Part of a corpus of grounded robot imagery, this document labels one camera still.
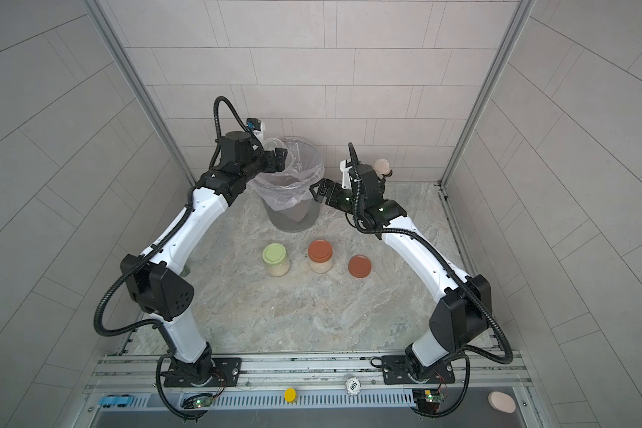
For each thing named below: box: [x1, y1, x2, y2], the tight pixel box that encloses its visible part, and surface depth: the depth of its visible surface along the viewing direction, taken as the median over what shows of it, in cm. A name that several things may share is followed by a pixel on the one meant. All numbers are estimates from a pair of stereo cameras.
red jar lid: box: [347, 255, 372, 279], surface depth 93 cm
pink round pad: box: [487, 391, 517, 414], surface depth 68 cm
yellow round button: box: [283, 386, 297, 404], surface depth 65 cm
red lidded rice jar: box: [307, 238, 333, 274], surface depth 87 cm
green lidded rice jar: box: [262, 242, 291, 278], surface depth 86 cm
